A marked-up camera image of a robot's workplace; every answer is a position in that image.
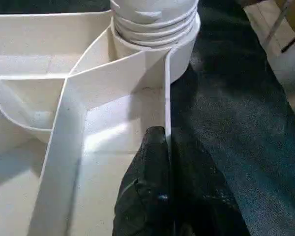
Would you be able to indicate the grey metal frame bar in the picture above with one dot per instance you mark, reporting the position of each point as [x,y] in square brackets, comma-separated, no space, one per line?
[279,22]

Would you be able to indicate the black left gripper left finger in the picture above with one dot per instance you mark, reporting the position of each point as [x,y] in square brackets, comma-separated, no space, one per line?
[146,191]

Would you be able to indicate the white plastic table top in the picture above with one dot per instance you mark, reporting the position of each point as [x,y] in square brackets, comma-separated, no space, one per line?
[39,44]

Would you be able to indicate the black work mat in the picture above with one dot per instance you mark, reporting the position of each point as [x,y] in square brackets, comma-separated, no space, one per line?
[236,123]

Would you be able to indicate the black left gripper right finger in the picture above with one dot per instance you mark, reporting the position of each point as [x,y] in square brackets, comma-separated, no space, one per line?
[206,196]

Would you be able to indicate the white plastic table leg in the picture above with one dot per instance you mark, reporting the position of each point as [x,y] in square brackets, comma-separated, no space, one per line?
[152,19]

